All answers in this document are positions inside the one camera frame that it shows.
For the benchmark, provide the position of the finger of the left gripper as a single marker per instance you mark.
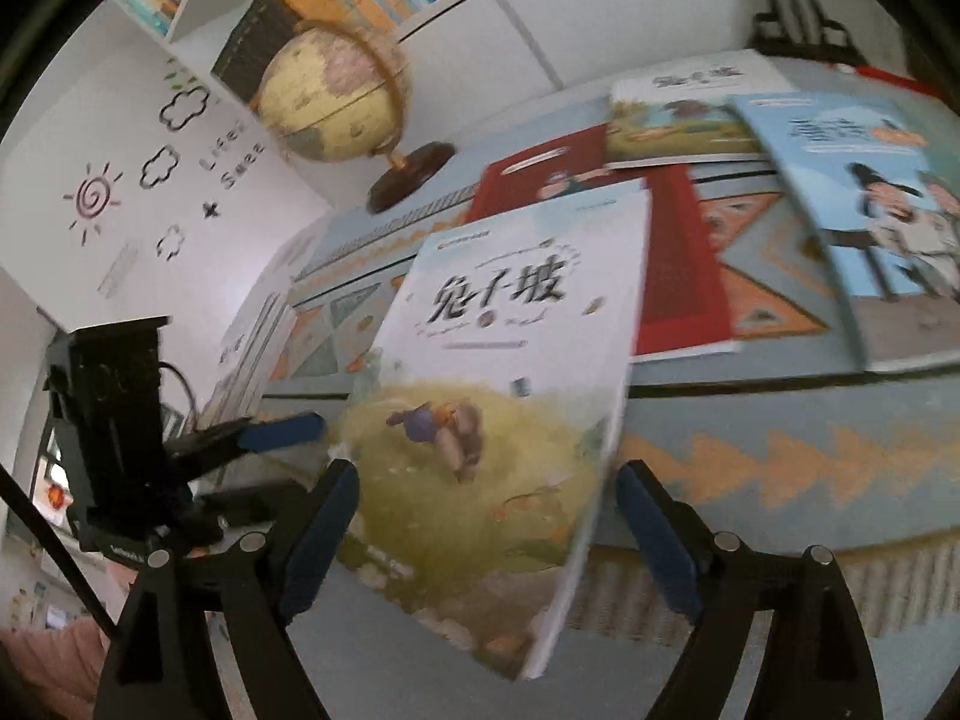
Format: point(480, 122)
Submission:
point(161, 662)

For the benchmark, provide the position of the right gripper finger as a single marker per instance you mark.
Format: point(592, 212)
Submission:
point(816, 662)

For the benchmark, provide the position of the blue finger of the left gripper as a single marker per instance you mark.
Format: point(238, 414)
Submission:
point(227, 441)

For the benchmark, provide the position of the meadow rabbit hill book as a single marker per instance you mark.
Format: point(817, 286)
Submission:
point(486, 414)

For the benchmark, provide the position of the white bookshelf with books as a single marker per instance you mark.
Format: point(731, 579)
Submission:
point(468, 59)

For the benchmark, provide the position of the patterned table mat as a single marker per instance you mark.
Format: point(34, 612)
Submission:
point(784, 440)

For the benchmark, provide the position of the yellow desk globe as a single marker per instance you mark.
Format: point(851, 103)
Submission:
point(336, 92)

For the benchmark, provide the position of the red cover book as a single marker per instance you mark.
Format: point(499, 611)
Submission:
point(685, 309)

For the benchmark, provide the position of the light blue cartoon book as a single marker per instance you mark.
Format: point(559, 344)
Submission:
point(882, 197)

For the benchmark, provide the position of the small rabbit hill book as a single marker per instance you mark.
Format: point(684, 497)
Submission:
point(683, 112)

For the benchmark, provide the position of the red flower round fan ornament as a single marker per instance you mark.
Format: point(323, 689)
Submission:
point(803, 29)

